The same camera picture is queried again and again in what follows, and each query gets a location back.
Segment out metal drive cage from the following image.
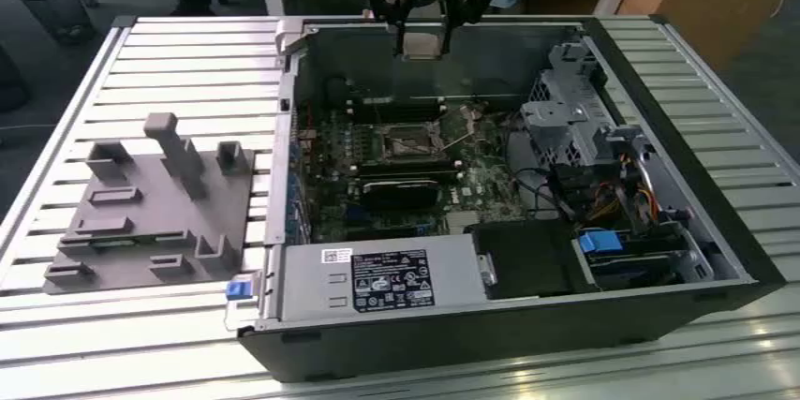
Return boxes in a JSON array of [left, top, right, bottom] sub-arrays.
[[518, 41, 658, 170]]

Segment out black mesh wastebasket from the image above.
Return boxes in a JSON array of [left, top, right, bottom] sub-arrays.
[[15, 0, 99, 45]]

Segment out yellow orange wire bundle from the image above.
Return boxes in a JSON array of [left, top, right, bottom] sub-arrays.
[[587, 182, 662, 226]]

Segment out silver CPU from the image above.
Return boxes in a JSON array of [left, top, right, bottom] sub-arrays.
[[402, 33, 450, 62]]

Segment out black case fan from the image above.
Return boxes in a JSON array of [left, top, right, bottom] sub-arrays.
[[322, 74, 364, 107]]

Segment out small silver chipset heatsink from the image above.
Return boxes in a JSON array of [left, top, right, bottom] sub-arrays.
[[447, 211, 480, 235]]

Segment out CPU socket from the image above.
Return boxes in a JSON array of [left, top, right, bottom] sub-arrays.
[[371, 122, 450, 160]]

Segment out black wire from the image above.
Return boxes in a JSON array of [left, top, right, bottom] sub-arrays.
[[510, 167, 564, 214]]

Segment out blue disk carrier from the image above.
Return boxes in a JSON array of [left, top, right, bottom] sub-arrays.
[[578, 229, 626, 256]]

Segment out black graphics card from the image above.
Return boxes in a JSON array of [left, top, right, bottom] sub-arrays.
[[359, 176, 443, 213]]

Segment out silver power supply unit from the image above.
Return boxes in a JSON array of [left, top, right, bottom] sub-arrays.
[[274, 233, 490, 321]]

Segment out green motherboard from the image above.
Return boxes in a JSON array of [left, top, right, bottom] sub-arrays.
[[292, 104, 532, 244]]

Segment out black open PC case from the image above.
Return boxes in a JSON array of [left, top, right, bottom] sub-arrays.
[[235, 13, 788, 383]]

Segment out grey parts rack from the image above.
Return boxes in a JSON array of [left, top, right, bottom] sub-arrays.
[[40, 111, 258, 297]]

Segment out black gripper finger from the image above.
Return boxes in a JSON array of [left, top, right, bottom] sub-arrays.
[[366, 0, 414, 58], [440, 0, 491, 58]]

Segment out green RAM stick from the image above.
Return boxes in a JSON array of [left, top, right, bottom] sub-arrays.
[[90, 238, 158, 249]]

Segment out black plastic shroud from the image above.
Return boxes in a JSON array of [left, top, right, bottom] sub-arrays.
[[466, 220, 602, 301]]

